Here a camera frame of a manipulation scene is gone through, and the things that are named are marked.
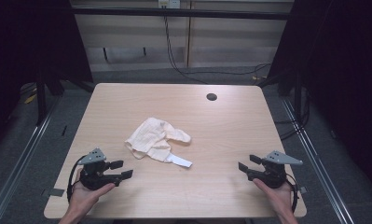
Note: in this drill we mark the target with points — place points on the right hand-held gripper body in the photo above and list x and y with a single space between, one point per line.
272 175

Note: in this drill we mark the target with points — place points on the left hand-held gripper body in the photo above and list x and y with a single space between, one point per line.
93 177

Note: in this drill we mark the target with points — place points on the cream muslin cloth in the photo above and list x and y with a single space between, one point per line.
151 138

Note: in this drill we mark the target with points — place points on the person's left hand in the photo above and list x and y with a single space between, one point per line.
84 199

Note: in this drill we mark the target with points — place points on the person's right hand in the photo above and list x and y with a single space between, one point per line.
280 199

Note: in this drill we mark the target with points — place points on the grey tape piece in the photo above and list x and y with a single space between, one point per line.
303 189

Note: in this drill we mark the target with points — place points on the black metal stand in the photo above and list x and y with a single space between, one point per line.
41 99
297 96

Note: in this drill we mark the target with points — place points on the yellow floor marker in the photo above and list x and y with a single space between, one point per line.
30 98

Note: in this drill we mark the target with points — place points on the dark curtain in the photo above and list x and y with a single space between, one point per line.
25 43
342 62

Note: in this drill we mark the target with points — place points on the black horizontal metal bar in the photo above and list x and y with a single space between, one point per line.
180 13

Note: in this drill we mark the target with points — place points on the white power outlet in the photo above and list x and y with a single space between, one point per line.
169 3

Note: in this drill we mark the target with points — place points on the grey metal floor rail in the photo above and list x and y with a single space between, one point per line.
317 161
22 155

